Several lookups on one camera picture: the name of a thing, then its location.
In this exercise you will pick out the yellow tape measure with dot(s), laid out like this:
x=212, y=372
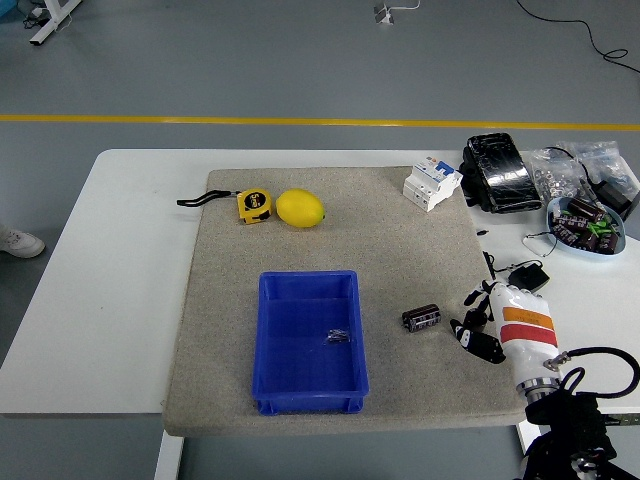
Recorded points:
x=255, y=205

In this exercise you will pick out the blue object at floor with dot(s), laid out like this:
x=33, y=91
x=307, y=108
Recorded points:
x=6, y=9

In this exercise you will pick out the large black power adapter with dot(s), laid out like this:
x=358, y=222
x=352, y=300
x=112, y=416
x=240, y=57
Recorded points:
x=617, y=195

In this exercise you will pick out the glossy black wrapped case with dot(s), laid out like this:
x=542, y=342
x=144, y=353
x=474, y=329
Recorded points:
x=500, y=170

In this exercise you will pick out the green plastic connector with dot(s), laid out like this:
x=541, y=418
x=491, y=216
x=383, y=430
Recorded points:
x=596, y=228

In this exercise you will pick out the yellow lemon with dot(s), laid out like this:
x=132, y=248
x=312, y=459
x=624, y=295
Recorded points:
x=300, y=208

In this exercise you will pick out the white table leg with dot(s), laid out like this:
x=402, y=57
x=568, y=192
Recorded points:
x=167, y=457
x=529, y=437

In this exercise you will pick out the dark brown cylindrical capacitor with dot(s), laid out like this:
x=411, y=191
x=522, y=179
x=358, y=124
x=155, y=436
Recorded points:
x=608, y=242
x=586, y=209
x=565, y=233
x=587, y=240

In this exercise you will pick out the blue plastic box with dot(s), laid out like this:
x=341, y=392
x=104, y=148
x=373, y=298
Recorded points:
x=300, y=370

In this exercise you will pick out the small black adapter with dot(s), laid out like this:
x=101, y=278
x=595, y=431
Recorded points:
x=530, y=277

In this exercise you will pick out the clear bag of blue screws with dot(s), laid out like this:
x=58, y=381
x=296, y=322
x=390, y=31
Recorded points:
x=607, y=160

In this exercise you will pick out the white desk frame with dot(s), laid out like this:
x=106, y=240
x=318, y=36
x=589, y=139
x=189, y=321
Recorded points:
x=50, y=25

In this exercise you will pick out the person's white shoe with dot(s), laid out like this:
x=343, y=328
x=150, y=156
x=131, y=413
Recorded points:
x=20, y=242

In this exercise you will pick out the grey-brown felt mat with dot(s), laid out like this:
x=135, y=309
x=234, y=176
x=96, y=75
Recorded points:
x=400, y=250

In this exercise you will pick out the white circuit breaker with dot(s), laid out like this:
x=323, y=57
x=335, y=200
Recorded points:
x=430, y=185

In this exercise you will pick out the short printed dark battery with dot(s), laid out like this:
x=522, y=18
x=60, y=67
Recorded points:
x=421, y=318

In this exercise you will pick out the clear bag of metal nuts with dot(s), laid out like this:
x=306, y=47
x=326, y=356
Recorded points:
x=550, y=180

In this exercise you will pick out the light blue bowl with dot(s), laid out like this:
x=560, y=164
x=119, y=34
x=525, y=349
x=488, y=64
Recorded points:
x=600, y=257

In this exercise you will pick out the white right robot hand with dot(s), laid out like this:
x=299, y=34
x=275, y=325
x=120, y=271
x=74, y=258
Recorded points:
x=527, y=325

